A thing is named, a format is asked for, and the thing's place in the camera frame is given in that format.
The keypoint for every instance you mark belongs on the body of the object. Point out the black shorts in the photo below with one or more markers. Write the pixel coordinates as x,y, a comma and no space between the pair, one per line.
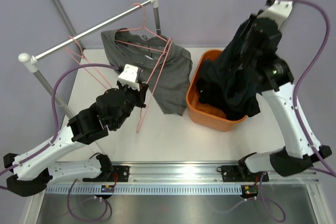
211,94

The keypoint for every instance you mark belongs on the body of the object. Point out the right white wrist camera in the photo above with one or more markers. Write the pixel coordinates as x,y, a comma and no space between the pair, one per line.
278,11

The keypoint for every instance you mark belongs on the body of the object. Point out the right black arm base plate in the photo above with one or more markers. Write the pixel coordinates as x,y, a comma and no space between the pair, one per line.
233,173

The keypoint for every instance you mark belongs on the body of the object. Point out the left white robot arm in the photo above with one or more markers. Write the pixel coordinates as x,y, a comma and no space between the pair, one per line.
37,169

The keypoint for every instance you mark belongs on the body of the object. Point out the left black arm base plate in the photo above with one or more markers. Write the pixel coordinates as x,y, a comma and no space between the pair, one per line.
120,172

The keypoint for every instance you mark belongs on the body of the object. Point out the pink hanger of grey shorts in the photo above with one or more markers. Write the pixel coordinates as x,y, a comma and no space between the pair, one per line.
143,26

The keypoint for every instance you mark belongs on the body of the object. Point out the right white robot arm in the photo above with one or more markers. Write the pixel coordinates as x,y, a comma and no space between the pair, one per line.
274,81

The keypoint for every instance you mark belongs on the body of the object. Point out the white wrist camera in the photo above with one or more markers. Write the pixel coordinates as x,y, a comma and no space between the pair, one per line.
129,77
278,11

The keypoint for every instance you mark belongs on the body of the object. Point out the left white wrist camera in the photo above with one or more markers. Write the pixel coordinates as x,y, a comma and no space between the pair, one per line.
129,77

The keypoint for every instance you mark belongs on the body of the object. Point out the white slotted cable duct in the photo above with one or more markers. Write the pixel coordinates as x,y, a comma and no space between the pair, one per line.
128,189

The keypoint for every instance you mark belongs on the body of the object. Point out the grey shorts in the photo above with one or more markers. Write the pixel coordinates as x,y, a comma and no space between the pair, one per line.
175,78

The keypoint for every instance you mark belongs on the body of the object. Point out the pink hanger of navy shorts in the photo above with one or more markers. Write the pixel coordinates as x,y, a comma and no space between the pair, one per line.
164,54

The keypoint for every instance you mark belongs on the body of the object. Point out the silver clothes rack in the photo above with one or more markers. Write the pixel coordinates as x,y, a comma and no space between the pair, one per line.
31,62

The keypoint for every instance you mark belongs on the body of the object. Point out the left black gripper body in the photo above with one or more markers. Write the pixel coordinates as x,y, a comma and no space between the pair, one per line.
133,98

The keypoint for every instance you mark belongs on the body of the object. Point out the orange plastic basket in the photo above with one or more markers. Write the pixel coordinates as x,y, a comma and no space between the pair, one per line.
204,114

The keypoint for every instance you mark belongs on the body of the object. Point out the dark navy shorts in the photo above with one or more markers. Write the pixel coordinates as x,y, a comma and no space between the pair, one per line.
226,71

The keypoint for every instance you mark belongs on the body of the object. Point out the aluminium mounting rail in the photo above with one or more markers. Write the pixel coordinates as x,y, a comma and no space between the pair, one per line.
174,173

